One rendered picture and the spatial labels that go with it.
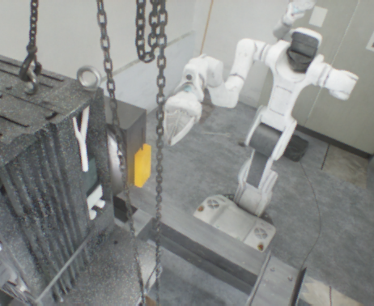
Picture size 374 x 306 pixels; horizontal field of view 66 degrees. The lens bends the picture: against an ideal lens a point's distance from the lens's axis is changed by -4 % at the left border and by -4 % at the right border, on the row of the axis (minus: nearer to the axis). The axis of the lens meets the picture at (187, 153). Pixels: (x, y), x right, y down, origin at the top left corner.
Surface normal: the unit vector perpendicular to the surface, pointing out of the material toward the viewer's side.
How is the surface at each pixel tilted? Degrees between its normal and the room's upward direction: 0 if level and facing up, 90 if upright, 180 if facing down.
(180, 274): 0
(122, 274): 0
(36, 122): 0
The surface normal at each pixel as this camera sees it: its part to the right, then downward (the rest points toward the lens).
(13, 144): 0.91, 0.34
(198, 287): 0.11, -0.73
